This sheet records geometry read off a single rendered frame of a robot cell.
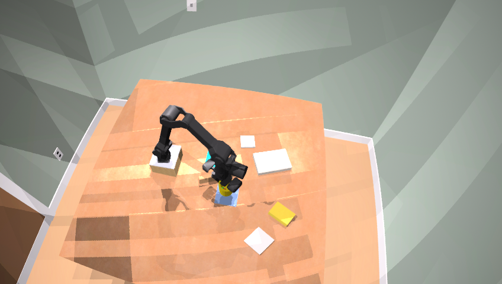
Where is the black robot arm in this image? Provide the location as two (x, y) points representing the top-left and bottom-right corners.
(152, 105), (248, 179)

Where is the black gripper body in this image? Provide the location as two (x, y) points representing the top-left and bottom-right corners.
(202, 159), (242, 193)

